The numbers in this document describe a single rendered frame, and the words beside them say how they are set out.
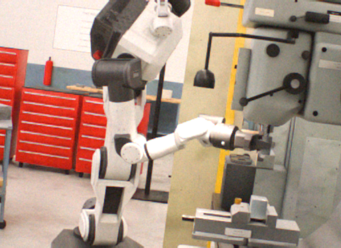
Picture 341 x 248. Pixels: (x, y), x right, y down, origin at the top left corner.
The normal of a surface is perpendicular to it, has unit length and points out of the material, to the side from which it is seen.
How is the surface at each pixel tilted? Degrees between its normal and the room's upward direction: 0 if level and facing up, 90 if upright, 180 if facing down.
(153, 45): 58
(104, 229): 104
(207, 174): 90
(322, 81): 90
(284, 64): 90
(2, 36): 90
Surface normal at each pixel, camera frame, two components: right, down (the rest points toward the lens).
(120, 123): -0.04, 0.28
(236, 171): 0.00, 0.05
